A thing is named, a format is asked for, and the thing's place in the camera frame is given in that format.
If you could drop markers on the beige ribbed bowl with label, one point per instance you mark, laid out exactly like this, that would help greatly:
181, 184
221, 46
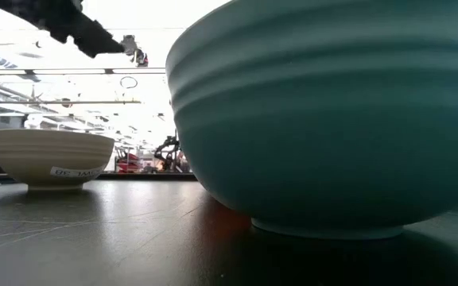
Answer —
46, 153

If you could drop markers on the black background robot arm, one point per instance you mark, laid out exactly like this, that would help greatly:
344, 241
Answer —
168, 153

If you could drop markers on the red background cart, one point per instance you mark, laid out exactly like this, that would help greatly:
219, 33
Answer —
127, 163

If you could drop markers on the overhead camera mount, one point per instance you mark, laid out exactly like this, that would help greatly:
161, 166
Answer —
139, 57

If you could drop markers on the black table frame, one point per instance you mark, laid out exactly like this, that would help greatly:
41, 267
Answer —
153, 177

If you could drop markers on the green ribbed bowl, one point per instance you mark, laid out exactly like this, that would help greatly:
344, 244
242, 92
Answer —
312, 139

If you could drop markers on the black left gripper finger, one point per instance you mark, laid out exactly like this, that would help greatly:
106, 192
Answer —
95, 41

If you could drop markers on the thin overhead frame rail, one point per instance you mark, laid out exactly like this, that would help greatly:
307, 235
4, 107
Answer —
54, 102

